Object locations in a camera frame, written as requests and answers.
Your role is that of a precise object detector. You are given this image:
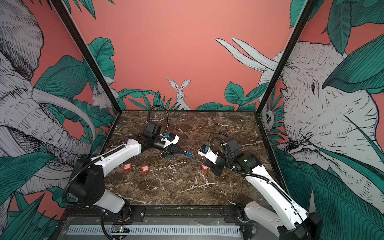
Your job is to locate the black enclosure corner post right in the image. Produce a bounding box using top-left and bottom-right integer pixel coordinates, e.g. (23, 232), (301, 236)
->
(255, 0), (319, 115)

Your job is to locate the white slotted cable duct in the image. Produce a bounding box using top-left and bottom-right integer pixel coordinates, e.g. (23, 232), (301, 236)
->
(66, 225), (242, 237)

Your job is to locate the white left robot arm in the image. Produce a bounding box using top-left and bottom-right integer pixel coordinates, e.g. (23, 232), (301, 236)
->
(62, 122), (193, 220)

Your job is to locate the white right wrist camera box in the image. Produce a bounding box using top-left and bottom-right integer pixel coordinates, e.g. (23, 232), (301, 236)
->
(198, 145), (219, 164)

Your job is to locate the black enclosure corner post left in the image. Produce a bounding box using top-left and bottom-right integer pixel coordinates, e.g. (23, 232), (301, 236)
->
(50, 0), (122, 115)

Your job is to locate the red padlock far left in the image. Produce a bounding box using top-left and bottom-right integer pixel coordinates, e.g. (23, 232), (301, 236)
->
(123, 163), (132, 172)

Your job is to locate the black enclosure corner post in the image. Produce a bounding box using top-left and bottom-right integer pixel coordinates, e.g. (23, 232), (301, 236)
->
(255, 0), (319, 115)
(50, 0), (122, 115)

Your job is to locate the red padlock left front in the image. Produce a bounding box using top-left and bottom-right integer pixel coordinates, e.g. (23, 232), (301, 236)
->
(141, 165), (151, 174)

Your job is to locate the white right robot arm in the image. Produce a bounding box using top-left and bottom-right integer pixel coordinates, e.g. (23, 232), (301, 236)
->
(199, 137), (323, 240)

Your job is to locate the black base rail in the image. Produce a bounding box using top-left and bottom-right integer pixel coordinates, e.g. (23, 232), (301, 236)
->
(60, 205), (254, 225)

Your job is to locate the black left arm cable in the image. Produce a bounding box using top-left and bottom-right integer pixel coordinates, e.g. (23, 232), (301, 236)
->
(146, 104), (170, 134)

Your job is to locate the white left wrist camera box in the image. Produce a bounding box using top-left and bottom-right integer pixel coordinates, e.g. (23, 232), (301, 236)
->
(161, 133), (180, 148)

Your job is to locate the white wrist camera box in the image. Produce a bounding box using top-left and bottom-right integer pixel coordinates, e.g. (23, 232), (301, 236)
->
(198, 145), (219, 164)
(161, 133), (180, 148)

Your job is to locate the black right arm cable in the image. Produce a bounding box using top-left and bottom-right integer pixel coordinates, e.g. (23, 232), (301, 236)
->
(208, 131), (229, 155)

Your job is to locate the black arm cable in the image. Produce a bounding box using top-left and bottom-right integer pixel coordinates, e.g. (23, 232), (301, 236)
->
(208, 131), (229, 155)
(146, 104), (170, 134)

